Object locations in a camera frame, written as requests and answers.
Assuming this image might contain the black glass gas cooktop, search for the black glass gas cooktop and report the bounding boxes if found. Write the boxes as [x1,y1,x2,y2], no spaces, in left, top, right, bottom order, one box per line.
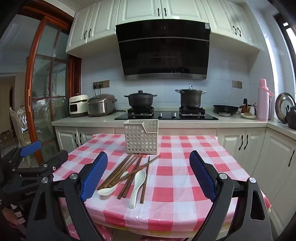
[114,107,219,121]

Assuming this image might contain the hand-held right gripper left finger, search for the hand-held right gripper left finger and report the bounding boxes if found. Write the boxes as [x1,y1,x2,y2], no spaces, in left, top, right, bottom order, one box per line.
[26,151,109,241]

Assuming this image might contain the tall dark steel stockpot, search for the tall dark steel stockpot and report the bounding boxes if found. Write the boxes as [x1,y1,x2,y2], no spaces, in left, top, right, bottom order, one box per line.
[175,85,207,109]

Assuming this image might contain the white kitchen cabinets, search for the white kitchen cabinets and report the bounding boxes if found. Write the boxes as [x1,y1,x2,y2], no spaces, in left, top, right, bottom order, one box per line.
[65,0,260,55]
[51,115,296,237]

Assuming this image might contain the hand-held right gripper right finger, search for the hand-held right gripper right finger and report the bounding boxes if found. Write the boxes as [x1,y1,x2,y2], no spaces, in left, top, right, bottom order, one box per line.
[189,150,273,241]

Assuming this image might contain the black frying pan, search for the black frying pan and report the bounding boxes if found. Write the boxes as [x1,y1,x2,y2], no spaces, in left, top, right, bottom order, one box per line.
[213,104,240,115]

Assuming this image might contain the wooden framed glass door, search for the wooden framed glass door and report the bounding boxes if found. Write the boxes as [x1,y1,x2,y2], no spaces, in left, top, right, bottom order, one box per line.
[24,0,82,164]

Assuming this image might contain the black glass range hood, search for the black glass range hood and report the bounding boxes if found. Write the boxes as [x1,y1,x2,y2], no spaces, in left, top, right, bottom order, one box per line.
[115,20,211,81]

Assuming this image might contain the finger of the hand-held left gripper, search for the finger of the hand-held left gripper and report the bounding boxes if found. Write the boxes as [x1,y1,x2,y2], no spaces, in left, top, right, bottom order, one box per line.
[0,141,42,170]
[13,150,69,177]

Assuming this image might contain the bunch of wooden chopsticks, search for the bunch of wooden chopsticks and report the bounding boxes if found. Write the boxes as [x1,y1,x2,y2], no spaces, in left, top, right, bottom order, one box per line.
[97,153,161,204]

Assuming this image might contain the large white ceramic spoon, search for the large white ceramic spoon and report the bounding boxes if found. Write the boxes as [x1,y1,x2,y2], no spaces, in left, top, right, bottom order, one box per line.
[129,170,147,209]

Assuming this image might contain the silver rice cooker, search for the silver rice cooker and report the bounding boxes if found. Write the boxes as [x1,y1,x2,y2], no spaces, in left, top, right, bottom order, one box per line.
[87,94,118,117]

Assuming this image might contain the ornate upholstered chair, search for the ornate upholstered chair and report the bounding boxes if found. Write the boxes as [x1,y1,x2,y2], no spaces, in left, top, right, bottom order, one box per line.
[9,107,31,167]

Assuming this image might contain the small white electric cooker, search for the small white electric cooker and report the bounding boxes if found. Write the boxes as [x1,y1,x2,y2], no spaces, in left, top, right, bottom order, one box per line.
[69,95,89,118]

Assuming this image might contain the white upper kitchen cabinets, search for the white upper kitchen cabinets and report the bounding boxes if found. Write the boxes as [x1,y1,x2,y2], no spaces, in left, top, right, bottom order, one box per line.
[65,0,260,55]

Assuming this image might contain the pink thermos flask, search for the pink thermos flask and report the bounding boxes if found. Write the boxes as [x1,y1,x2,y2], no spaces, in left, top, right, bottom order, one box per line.
[257,79,274,121]

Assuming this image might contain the red white checked tablecloth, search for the red white checked tablecloth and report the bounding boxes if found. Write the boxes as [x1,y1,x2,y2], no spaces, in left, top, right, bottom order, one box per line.
[53,133,271,232]

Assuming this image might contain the small white ceramic spoon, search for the small white ceramic spoon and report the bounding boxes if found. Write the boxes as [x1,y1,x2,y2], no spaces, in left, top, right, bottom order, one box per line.
[100,171,129,196]

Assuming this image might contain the black kettle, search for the black kettle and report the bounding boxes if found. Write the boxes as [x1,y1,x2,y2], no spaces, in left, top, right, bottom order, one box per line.
[285,105,296,130]

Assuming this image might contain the white lower kitchen cabinets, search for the white lower kitchen cabinets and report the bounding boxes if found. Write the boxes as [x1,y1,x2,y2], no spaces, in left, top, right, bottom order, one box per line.
[51,115,296,237]

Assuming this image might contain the round glass pot lid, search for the round glass pot lid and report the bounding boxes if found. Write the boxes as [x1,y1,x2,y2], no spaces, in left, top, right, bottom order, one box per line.
[275,92,296,123]

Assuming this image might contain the white perforated plastic utensil basket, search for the white perforated plastic utensil basket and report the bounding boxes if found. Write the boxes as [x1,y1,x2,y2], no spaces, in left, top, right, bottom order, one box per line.
[123,119,159,155]

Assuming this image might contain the gold triple wall socket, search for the gold triple wall socket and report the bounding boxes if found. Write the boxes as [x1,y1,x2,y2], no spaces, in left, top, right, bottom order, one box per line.
[93,80,110,90]

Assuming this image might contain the dark framed window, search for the dark framed window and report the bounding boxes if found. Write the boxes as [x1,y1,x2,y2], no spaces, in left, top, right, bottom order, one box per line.
[273,14,296,98]

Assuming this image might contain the black casserole pot with lid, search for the black casserole pot with lid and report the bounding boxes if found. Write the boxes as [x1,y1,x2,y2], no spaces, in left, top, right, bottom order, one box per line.
[124,90,158,109]

